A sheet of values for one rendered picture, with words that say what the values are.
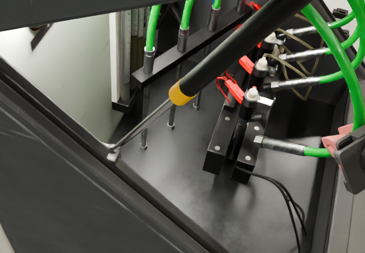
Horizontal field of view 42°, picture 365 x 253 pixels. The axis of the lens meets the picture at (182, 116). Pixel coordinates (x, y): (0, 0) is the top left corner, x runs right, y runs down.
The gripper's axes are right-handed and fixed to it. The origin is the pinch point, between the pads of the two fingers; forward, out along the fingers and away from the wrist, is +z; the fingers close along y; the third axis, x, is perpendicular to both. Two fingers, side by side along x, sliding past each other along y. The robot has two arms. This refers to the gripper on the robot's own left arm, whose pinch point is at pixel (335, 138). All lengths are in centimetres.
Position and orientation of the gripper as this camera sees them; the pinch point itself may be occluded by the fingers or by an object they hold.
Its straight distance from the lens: 72.8
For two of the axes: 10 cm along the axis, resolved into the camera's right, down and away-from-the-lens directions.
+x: 4.1, 8.6, 3.2
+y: -8.6, 4.8, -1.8
